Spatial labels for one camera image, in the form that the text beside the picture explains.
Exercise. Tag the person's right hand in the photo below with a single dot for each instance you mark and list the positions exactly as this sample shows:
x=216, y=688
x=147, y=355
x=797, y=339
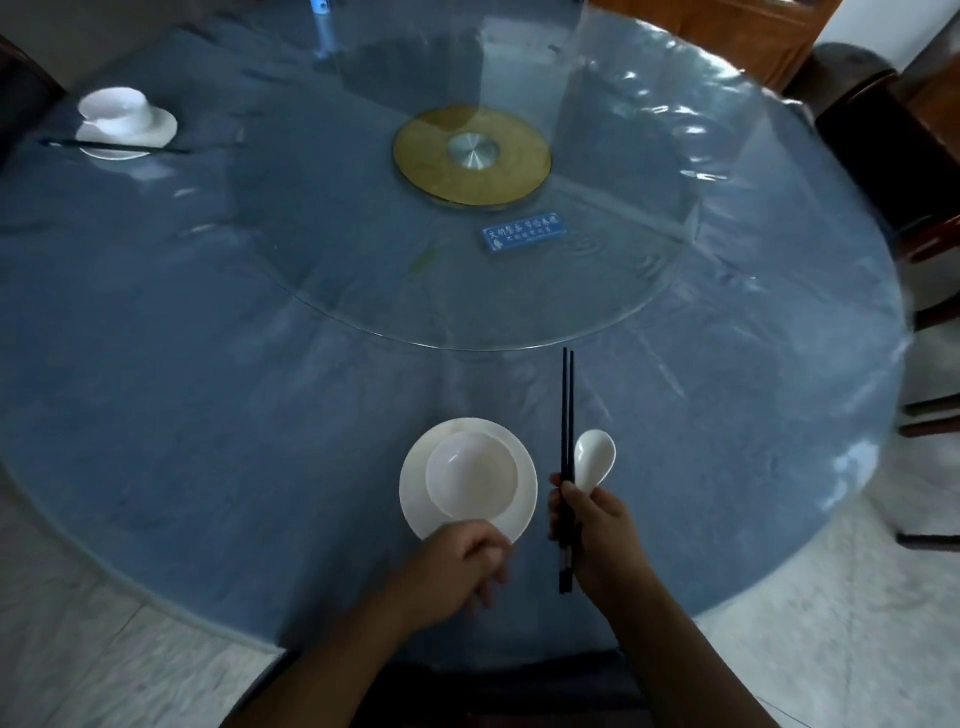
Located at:
x=607, y=547

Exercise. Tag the person's left hand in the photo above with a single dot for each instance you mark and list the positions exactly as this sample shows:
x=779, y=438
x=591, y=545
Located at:
x=450, y=570

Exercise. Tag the white ceramic spoon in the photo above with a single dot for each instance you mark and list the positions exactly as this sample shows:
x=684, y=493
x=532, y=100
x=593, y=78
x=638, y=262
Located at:
x=595, y=454

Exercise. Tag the white ceramic bowl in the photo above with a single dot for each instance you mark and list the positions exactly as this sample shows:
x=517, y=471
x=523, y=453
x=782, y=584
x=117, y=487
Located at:
x=112, y=105
x=472, y=476

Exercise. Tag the white ceramic plate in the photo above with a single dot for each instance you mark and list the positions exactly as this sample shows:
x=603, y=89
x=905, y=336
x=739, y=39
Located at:
x=161, y=127
x=526, y=487

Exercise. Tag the person's left forearm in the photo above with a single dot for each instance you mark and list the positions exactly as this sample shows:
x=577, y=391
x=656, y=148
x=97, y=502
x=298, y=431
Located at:
x=337, y=675

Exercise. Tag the person's right forearm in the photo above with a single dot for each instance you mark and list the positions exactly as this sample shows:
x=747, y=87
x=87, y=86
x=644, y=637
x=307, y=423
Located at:
x=690, y=675

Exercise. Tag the round table with blue cloth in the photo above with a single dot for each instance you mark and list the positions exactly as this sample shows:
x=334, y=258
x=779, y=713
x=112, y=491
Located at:
x=187, y=412

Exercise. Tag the glass lazy susan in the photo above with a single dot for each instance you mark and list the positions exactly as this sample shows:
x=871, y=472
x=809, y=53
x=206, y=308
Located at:
x=337, y=247

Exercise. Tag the clear plastic table cover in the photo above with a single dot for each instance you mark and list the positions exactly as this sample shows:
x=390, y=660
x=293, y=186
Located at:
x=787, y=300

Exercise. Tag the blue sign card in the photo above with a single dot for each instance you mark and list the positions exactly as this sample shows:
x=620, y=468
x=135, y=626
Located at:
x=521, y=232

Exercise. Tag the gold turntable base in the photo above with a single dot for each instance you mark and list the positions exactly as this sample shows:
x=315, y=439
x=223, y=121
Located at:
x=427, y=172

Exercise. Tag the brown wooden cabinet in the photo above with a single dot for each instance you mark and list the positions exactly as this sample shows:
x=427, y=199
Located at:
x=720, y=37

